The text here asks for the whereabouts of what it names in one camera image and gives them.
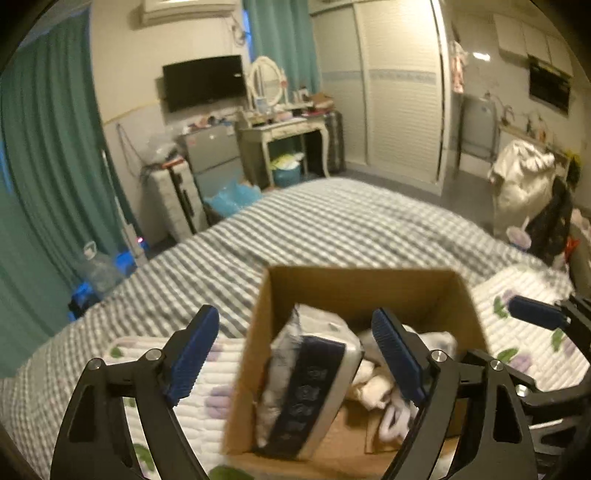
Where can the white floral quilted mat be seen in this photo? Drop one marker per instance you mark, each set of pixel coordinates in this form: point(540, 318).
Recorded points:
point(521, 286)

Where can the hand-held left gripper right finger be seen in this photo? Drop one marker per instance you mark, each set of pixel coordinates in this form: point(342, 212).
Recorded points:
point(397, 355)

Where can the black range hood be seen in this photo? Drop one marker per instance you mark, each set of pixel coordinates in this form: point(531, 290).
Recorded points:
point(549, 85)

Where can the dark suitcase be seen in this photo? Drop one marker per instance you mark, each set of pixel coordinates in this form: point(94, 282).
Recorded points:
point(335, 143)

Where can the white oval vanity mirror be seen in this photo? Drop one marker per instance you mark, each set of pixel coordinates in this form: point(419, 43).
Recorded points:
point(267, 83)

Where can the hanging patterned cloth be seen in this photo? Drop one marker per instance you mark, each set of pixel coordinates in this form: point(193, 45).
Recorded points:
point(458, 67)

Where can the white jacket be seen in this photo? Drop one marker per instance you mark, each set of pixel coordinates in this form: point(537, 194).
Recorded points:
point(521, 184)

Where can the white soft cloth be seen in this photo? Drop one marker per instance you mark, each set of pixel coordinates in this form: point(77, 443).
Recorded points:
point(374, 392)

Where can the teal waste bin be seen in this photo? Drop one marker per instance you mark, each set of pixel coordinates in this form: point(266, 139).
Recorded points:
point(286, 175)

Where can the black wall television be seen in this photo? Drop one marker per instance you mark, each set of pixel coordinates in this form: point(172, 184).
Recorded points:
point(203, 83)

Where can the teal window curtain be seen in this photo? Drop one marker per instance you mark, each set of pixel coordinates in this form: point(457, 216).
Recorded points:
point(51, 161)
point(281, 37)

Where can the black clothing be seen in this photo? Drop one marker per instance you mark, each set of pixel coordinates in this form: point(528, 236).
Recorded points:
point(551, 221)

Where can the blue plastic bag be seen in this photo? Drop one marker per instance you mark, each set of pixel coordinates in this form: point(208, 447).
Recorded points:
point(231, 198)

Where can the clear plastic bag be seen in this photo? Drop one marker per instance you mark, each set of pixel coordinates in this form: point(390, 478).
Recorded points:
point(161, 147)

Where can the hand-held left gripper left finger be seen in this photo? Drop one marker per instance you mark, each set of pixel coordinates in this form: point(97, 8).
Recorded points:
point(194, 355)

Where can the white and navy tissue pack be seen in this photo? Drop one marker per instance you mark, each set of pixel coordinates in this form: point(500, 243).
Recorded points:
point(314, 392)

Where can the grey striped bed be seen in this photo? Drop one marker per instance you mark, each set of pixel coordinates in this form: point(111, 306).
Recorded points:
point(323, 221)

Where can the white air conditioner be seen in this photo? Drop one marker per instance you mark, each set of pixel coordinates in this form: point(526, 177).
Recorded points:
point(184, 11)

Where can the white wall cabinets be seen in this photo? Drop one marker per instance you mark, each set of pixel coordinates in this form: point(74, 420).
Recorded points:
point(531, 39)

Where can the clear water jug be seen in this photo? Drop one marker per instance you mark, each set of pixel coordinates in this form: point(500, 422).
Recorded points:
point(97, 272)

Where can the white ribbed suitcase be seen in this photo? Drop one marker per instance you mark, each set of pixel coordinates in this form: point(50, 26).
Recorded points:
point(173, 198)

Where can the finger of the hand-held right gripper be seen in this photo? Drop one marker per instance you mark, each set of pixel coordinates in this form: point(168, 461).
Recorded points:
point(535, 311)
point(554, 399)

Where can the cream dressing table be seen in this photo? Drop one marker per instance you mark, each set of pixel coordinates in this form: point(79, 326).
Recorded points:
point(277, 131)

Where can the brown cardboard box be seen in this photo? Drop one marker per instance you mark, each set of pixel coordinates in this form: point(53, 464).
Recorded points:
point(351, 286)

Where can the small silver fridge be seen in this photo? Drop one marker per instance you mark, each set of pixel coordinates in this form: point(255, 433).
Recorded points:
point(214, 152)

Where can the white sliding wardrobe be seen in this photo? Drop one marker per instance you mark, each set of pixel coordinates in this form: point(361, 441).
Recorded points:
point(397, 92)

